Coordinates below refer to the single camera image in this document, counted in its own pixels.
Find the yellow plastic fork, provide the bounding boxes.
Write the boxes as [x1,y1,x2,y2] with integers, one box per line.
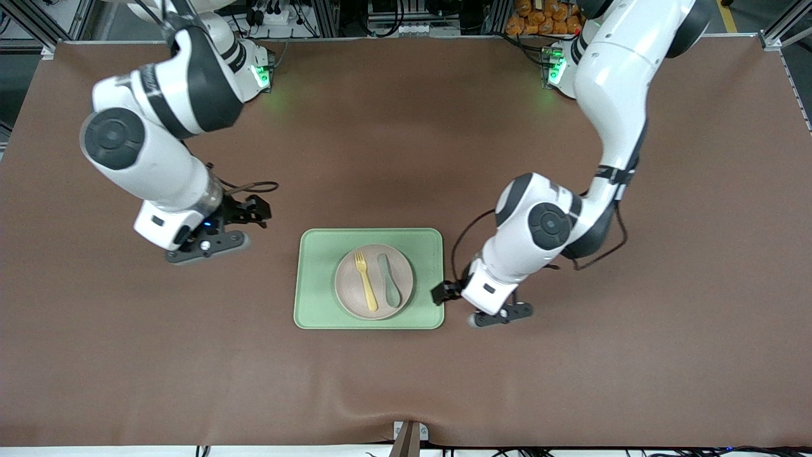
[353,251,379,312]

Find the beige round plate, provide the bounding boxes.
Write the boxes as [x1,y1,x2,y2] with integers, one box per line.
[334,244,415,321]

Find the teal plastic spoon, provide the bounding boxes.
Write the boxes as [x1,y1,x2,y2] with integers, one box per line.
[377,253,402,308]

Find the green rectangular tray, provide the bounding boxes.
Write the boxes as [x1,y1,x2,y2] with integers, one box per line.
[293,227,445,331]

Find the brown table mat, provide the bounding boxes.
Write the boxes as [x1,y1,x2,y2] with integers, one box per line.
[0,38,812,448]

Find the white power strip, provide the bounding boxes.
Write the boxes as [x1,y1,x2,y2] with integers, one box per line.
[252,5,294,27]

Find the orange snack packets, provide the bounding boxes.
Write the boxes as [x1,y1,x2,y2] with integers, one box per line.
[506,0,587,36]

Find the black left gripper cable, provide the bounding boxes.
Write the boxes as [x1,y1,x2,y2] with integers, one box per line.
[450,165,629,286]

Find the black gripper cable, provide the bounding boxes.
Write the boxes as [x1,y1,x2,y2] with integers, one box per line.
[450,165,629,286]
[206,164,280,195]

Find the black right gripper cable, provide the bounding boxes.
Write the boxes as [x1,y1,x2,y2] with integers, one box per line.
[206,164,280,195]

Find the metal clamp bracket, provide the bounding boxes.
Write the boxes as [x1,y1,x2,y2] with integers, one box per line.
[392,420,430,457]

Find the aluminium frame profile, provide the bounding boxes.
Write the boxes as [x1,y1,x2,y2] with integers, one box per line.
[311,0,340,37]
[758,0,812,53]
[0,0,96,53]

